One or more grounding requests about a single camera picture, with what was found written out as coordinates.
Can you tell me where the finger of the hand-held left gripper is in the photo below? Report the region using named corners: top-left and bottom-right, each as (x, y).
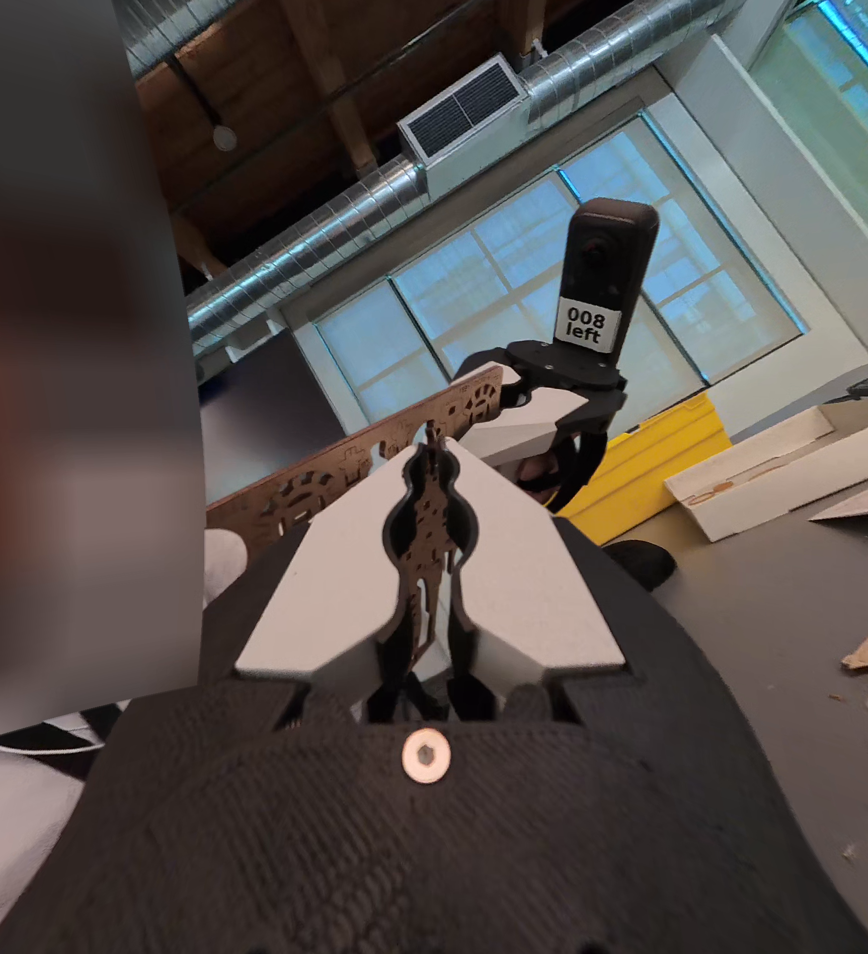
top-left (470, 388), bottom-right (593, 465)

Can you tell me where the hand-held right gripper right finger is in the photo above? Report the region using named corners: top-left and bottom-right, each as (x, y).
top-left (441, 438), bottom-right (628, 693)

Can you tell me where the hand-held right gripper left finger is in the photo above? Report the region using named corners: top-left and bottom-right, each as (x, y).
top-left (235, 445), bottom-right (427, 703)

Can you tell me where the large wooden model parts sheet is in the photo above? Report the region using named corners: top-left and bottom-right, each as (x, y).
top-left (205, 363), bottom-right (509, 563)

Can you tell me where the person's left hand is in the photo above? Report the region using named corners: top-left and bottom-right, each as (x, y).
top-left (517, 456), bottom-right (563, 494)

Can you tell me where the black mesh pad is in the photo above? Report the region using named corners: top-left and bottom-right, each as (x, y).
top-left (604, 540), bottom-right (678, 591)

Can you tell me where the yellow plastic bin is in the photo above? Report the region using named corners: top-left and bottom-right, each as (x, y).
top-left (556, 393), bottom-right (733, 549)

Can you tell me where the white vent grille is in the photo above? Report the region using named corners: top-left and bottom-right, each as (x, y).
top-left (395, 52), bottom-right (532, 201)

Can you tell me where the white cardboard box tray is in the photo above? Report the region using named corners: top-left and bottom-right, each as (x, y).
top-left (663, 406), bottom-right (868, 543)

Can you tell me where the glass partition window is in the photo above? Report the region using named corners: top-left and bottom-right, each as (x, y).
top-left (747, 0), bottom-right (868, 202)

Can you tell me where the white t-shirt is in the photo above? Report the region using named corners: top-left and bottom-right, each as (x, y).
top-left (0, 528), bottom-right (250, 954)

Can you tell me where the silver air duct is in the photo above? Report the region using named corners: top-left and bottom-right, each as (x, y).
top-left (124, 0), bottom-right (736, 355)

